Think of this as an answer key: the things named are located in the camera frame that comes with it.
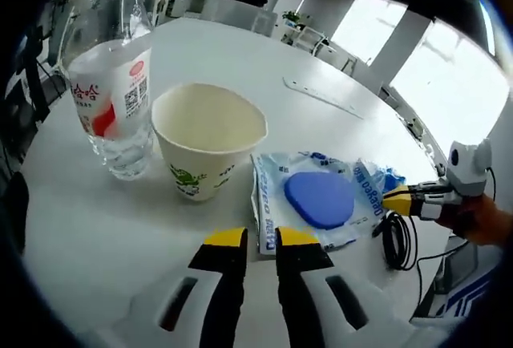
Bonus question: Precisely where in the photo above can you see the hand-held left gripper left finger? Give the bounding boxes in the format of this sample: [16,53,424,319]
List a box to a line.
[94,226,249,348]

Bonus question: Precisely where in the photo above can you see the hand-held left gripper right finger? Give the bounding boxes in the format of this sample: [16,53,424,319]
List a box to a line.
[274,225,420,348]

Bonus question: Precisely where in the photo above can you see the white printed paper cup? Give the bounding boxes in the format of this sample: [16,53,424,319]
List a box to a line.
[151,82,269,204]

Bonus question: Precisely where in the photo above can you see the clear plastic water bottle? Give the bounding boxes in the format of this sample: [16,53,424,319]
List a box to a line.
[63,0,156,181]

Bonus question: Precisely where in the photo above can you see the person's white blue shirt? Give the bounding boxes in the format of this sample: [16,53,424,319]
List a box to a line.
[410,239,502,327]

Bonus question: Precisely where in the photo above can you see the white office chair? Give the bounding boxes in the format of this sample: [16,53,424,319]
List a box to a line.
[296,26,337,56]

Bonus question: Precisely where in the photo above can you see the green potted plant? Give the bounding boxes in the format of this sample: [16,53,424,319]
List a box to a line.
[282,10,308,28]

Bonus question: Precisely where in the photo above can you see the white table cable cover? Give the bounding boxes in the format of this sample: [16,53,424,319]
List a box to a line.
[282,76,365,120]

